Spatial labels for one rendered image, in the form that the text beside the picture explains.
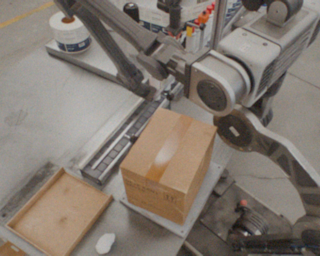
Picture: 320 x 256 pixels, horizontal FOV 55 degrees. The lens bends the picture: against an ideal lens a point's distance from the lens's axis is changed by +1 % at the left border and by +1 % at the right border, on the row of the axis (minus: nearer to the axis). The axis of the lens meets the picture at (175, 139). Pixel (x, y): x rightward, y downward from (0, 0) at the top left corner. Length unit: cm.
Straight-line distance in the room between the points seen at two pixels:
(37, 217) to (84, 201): 18
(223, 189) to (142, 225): 84
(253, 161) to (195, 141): 141
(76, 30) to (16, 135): 64
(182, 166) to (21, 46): 290
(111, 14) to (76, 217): 77
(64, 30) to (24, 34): 205
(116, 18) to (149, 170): 47
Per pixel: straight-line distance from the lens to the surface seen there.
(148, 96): 139
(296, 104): 297
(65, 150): 148
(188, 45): 172
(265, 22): 89
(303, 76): 330
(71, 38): 184
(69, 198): 134
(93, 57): 184
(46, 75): 187
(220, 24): 155
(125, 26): 91
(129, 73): 122
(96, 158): 135
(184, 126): 111
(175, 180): 99
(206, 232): 186
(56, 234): 129
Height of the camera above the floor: 198
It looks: 53 degrees down
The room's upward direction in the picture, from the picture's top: 2 degrees clockwise
